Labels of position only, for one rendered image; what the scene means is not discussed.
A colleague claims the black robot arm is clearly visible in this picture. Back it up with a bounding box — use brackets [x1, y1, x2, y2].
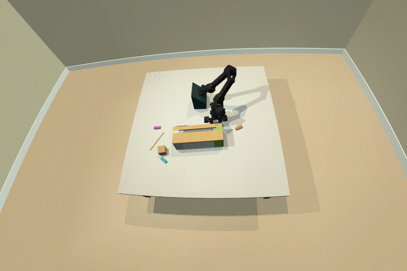
[198, 65, 236, 117]

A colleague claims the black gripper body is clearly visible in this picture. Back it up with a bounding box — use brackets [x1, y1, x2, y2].
[204, 113, 228, 123]

